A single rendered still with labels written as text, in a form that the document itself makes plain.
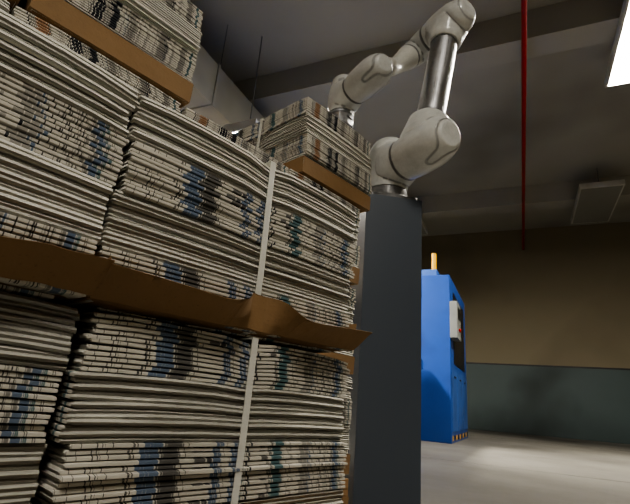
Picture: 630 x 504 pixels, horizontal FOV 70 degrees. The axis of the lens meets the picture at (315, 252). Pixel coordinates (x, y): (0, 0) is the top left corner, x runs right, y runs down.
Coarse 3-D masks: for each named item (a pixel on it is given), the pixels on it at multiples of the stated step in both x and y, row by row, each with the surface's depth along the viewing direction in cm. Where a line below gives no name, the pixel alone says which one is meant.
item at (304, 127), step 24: (288, 120) 120; (312, 120) 117; (336, 120) 126; (288, 144) 119; (312, 144) 115; (336, 144) 123; (360, 144) 133; (336, 168) 120; (360, 168) 130; (336, 192) 120
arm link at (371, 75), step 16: (400, 48) 186; (368, 64) 143; (384, 64) 143; (400, 64) 179; (416, 64) 187; (352, 80) 149; (368, 80) 145; (384, 80) 145; (352, 96) 152; (368, 96) 151
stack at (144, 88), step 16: (0, 0) 65; (16, 16) 66; (32, 16) 68; (48, 32) 69; (64, 32) 71; (80, 48) 73; (96, 64) 75; (112, 64) 77; (128, 80) 79; (144, 80) 81; (160, 96) 83; (192, 112) 89; (224, 128) 94; (240, 144) 97; (272, 160) 103; (304, 176) 111; (352, 208) 125; (352, 288) 119; (352, 304) 119; (352, 320) 117; (336, 352) 110; (352, 352) 115
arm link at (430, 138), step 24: (456, 0) 170; (432, 24) 175; (456, 24) 170; (432, 48) 171; (456, 48) 172; (432, 72) 164; (432, 96) 158; (408, 120) 157; (432, 120) 146; (408, 144) 150; (432, 144) 144; (456, 144) 145; (408, 168) 154; (432, 168) 152
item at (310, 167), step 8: (296, 160) 113; (304, 160) 112; (312, 160) 114; (296, 168) 112; (304, 168) 111; (312, 168) 114; (320, 168) 116; (312, 176) 113; (320, 176) 116; (328, 176) 118; (336, 176) 120; (328, 184) 118; (336, 184) 120; (344, 184) 123; (344, 192) 122; (352, 192) 125; (360, 192) 128; (352, 200) 125; (360, 200) 127; (368, 200) 130; (368, 208) 130
